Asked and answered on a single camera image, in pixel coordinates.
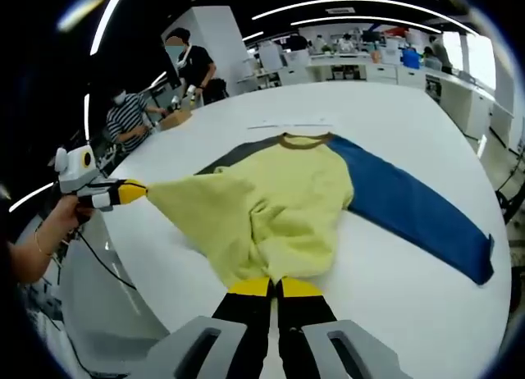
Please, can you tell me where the gold bracelet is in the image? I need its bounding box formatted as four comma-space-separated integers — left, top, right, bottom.
34, 230, 53, 258

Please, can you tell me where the person's left hand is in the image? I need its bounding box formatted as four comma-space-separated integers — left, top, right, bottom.
43, 193, 98, 244

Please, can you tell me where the white counter with cabinets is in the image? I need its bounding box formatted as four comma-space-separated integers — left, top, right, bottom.
245, 50, 514, 140

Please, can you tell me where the straight ceiling light strip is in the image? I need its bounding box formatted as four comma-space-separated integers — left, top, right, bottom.
89, 0, 132, 56

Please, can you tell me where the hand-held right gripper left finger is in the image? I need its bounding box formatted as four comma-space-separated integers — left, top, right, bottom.
141, 276, 276, 379

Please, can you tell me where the black bag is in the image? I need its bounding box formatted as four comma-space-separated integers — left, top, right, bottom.
204, 78, 231, 103

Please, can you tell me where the short curved ceiling light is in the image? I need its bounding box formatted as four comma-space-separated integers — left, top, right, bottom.
290, 16, 442, 35

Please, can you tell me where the long curved ceiling light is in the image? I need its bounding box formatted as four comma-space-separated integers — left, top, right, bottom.
252, 0, 479, 35

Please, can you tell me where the blue plastic bin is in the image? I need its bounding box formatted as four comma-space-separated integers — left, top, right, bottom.
404, 48, 422, 71

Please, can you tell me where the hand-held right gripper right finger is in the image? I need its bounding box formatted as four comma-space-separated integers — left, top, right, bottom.
275, 276, 413, 379

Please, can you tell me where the brown cardboard box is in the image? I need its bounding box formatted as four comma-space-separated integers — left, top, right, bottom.
157, 110, 194, 130

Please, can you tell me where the yellow garment with blue sleeve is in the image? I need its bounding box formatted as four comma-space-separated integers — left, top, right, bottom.
149, 131, 495, 288

